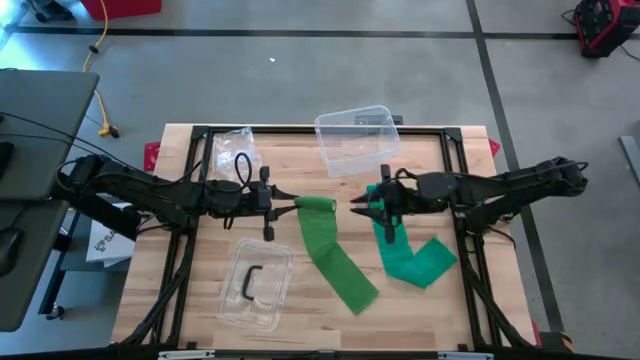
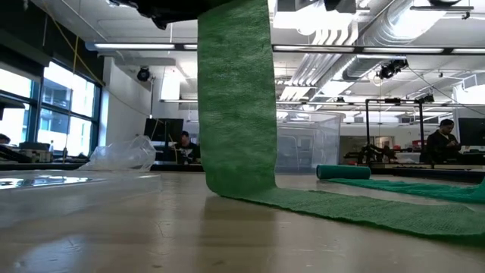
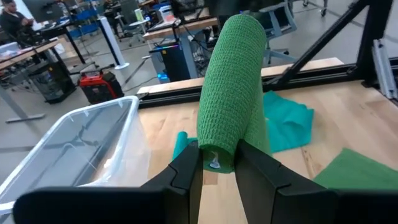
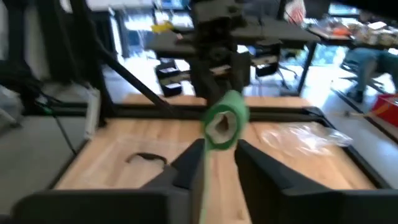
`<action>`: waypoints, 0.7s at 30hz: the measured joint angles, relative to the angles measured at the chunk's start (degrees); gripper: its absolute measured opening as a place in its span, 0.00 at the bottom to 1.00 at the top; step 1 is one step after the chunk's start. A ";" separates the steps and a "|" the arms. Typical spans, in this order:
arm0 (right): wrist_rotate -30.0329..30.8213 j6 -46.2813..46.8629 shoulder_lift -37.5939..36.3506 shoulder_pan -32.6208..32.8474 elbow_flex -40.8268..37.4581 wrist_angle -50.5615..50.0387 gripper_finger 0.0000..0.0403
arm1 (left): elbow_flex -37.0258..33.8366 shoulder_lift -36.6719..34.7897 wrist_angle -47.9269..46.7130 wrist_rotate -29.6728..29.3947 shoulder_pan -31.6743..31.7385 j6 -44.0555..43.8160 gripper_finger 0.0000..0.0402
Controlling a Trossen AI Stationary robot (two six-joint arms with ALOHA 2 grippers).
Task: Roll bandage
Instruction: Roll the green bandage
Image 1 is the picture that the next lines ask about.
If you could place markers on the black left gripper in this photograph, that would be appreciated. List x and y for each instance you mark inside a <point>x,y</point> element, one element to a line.
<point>267,200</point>

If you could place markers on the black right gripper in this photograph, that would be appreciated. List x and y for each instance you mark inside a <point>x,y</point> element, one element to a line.
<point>402,197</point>

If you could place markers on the teal green ribbed bandage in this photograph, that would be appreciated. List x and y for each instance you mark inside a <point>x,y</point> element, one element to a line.
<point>400,260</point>

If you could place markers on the clear plastic bag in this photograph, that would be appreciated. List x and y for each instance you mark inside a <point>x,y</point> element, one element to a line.
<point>227,150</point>

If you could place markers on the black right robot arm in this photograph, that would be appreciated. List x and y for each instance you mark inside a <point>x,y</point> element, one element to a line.
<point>500,182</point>

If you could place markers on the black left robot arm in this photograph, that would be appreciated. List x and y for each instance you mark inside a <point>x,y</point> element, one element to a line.
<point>150,187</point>

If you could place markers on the clear plastic container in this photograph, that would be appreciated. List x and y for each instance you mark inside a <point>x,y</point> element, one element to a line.
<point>357,150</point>

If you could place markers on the clear plastic tray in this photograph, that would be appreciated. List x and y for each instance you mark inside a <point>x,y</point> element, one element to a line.
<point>270,300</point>

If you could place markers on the white printed cardboard box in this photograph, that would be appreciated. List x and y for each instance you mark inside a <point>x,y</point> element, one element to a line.
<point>107,247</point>

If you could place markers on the black and orange box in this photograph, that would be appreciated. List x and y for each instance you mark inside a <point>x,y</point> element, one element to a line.
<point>552,342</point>

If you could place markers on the black desk leg with caster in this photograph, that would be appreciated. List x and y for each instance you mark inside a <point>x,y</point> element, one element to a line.
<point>57,270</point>

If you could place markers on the red bin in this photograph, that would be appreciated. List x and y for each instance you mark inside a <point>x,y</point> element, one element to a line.
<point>125,7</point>

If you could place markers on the grey desk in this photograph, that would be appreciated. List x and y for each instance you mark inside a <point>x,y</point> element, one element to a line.
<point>40,110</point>

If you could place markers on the grey metal bar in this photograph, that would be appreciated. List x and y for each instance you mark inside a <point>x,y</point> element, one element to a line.
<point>631,155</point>

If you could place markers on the black computer mouse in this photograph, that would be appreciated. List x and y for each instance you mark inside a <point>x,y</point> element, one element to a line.
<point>7,250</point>

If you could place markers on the dark wheeled base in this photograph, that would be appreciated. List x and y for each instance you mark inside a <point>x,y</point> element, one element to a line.
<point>47,10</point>

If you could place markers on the black aluminium table frame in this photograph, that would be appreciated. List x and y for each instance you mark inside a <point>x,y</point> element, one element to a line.
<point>280,129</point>

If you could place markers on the red corner bracket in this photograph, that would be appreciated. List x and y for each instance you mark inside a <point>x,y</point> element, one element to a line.
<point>151,157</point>
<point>494,148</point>

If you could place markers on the silver mounting bracket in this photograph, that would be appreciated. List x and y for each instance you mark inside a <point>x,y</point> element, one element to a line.
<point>465,356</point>
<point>185,355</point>

